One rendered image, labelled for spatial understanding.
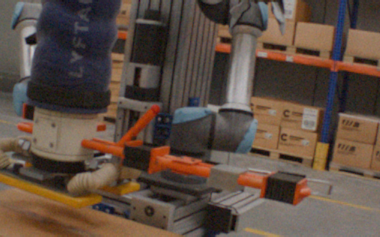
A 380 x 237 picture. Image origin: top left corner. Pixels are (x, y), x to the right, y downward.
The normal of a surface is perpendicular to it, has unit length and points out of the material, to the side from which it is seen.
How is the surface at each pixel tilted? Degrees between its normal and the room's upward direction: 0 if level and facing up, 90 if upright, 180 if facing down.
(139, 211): 90
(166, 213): 90
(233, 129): 73
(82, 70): 80
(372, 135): 91
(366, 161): 90
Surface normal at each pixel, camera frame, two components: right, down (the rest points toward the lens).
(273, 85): -0.46, 0.04
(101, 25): 0.71, -0.18
